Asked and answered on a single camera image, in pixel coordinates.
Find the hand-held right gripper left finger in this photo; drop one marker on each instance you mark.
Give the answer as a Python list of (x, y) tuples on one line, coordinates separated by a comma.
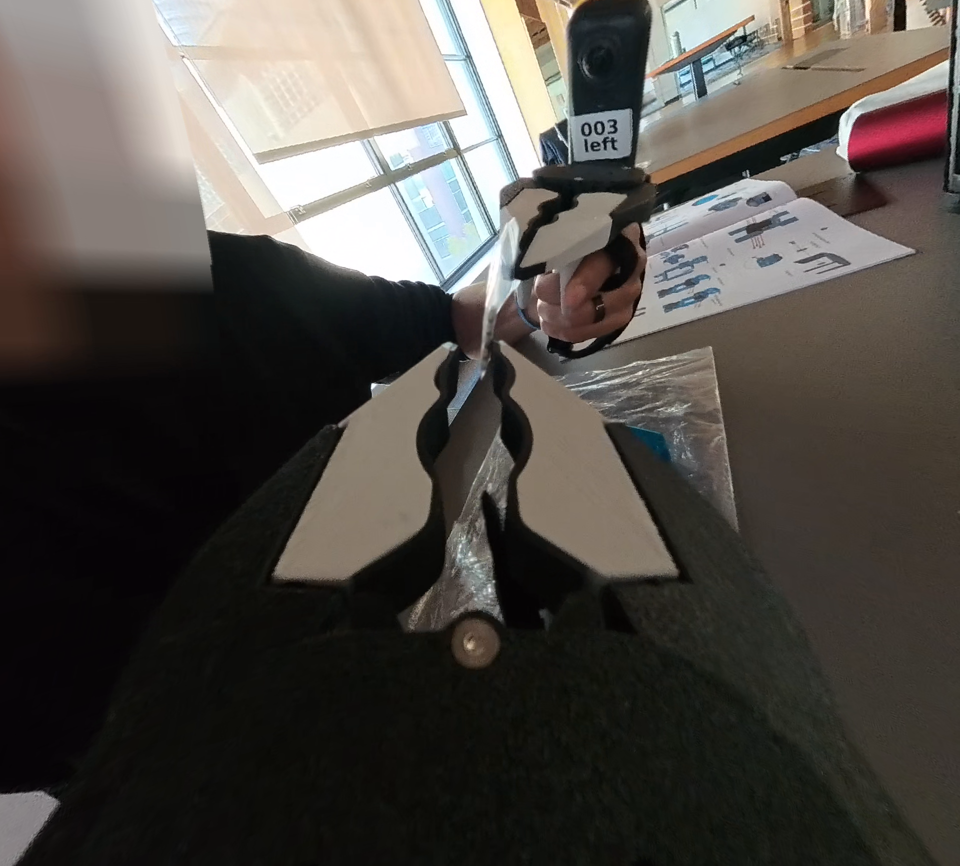
[(360, 506)]

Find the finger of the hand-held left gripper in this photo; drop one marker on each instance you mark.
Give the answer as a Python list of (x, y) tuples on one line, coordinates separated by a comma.
[(521, 213), (577, 228)]

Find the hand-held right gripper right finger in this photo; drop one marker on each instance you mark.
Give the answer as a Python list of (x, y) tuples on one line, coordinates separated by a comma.
[(592, 506)]

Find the small clear screw bag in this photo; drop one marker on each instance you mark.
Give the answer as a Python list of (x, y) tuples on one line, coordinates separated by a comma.
[(495, 296)]

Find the blue metal bracket large holes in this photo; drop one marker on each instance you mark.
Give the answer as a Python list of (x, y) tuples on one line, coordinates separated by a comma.
[(652, 440)]

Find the large clear plastic bag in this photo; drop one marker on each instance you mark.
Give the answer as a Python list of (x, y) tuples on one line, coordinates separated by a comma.
[(675, 393)]

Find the person's left forearm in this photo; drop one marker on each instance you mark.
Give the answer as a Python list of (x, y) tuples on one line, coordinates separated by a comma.
[(337, 303)]

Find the long wooden desk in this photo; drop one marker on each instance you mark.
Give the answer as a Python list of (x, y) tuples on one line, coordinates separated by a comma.
[(750, 116)]

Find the dark grey desk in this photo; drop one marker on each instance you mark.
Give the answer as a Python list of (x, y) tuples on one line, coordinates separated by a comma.
[(825, 431)]

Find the person's left hand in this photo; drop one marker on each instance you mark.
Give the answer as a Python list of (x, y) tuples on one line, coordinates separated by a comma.
[(570, 303)]

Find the small wooden background table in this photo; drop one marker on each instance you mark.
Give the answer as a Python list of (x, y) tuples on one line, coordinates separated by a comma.
[(705, 41)]

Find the blue wristband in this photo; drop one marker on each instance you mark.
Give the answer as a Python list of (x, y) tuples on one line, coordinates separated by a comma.
[(525, 320)]

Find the tall side window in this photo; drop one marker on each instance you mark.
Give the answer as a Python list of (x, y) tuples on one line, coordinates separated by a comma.
[(360, 221)]

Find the open instruction manual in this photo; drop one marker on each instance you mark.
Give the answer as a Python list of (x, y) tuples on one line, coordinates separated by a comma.
[(787, 243)]

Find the person's black sweater torso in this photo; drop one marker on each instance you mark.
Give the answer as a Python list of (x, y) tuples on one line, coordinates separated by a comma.
[(112, 506)]

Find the beige window roller blind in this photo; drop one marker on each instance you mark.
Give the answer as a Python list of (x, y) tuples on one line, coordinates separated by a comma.
[(300, 18)]

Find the red metal cylinder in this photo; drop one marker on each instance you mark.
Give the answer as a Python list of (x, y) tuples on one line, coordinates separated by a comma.
[(900, 131)]

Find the black patterned cylinder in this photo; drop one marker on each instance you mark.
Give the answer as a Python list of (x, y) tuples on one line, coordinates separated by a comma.
[(954, 93)]

